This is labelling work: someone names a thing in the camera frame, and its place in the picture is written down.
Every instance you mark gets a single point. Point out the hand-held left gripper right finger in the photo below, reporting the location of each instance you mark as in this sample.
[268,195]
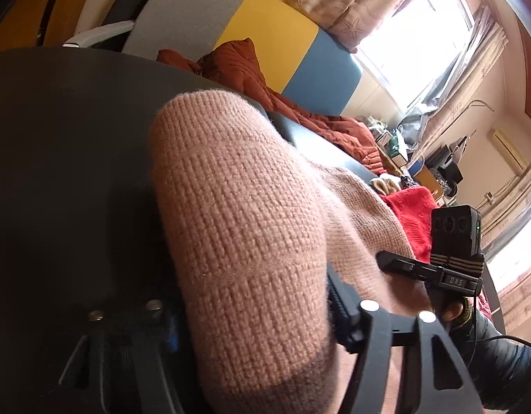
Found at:
[341,312]

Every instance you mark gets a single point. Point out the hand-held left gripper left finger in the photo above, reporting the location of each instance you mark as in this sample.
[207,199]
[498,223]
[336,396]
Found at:
[172,336]

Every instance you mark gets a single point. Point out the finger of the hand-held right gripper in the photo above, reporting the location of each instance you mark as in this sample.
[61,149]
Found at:
[399,262]

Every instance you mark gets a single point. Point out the pink knit sweater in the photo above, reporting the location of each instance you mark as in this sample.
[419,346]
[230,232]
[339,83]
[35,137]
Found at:
[248,224]

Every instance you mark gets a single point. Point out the person's right forearm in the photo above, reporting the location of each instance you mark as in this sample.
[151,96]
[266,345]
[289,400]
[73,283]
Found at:
[498,362]

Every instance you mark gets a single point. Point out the person's right hand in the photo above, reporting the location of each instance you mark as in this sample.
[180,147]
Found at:
[452,310]

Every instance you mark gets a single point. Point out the red fuzzy sweater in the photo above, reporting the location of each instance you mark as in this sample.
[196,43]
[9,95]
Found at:
[410,215]

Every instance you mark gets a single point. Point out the blue and yellow box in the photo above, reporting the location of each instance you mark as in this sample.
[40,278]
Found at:
[425,179]

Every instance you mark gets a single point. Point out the beige side curtain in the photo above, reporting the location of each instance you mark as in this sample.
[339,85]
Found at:
[511,207]

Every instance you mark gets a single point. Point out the black electronic device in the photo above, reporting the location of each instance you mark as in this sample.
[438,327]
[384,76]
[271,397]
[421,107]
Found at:
[444,168]

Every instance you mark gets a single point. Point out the small side window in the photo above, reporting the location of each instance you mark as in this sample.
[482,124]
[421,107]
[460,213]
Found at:
[518,258]

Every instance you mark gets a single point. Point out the beige fluffy cloth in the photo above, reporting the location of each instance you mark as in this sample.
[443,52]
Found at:
[386,183]

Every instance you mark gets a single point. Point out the green white box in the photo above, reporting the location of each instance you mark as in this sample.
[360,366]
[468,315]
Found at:
[393,144]

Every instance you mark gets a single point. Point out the sheer grey curtain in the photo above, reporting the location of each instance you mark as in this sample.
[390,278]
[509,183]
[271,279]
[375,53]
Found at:
[459,77]

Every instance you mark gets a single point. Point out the bright window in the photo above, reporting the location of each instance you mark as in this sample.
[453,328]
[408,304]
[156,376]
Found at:
[412,43]

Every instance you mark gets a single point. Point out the beige patterned curtain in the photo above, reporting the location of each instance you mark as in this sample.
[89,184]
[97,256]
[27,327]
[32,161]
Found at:
[356,0]

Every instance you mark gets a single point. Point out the grey yellow blue padded headboard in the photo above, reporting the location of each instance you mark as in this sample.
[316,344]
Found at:
[270,30]

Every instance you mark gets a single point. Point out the grey chair armrest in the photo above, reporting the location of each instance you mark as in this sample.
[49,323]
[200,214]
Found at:
[101,32]

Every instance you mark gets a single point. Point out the wooden wardrobe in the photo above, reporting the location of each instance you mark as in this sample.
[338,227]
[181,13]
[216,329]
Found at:
[15,21]

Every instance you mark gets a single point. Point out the wall air conditioner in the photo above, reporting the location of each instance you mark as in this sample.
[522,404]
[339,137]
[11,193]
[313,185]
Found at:
[507,151]

